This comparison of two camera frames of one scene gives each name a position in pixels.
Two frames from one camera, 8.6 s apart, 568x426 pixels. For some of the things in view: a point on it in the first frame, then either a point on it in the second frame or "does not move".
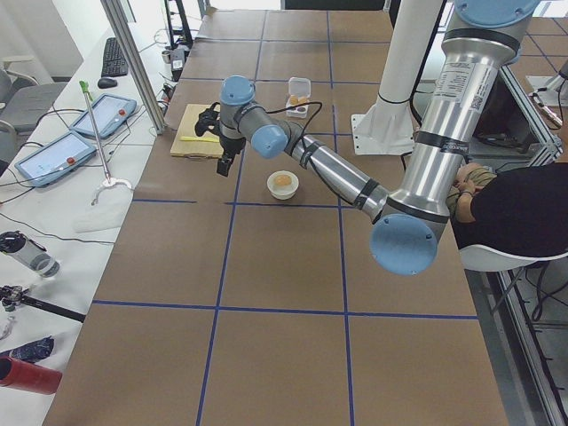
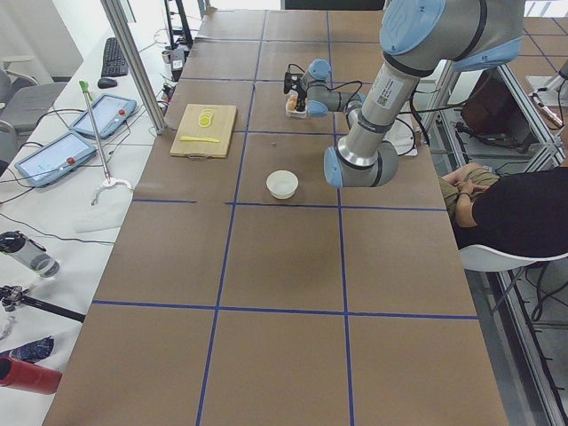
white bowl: x=282 y=185 does not move
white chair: x=481 y=258 does not move
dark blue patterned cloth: x=33 y=351 does not move
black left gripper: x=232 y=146 -> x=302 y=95
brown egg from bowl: x=283 y=180 -> x=292 y=104
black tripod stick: x=11 y=296 does not move
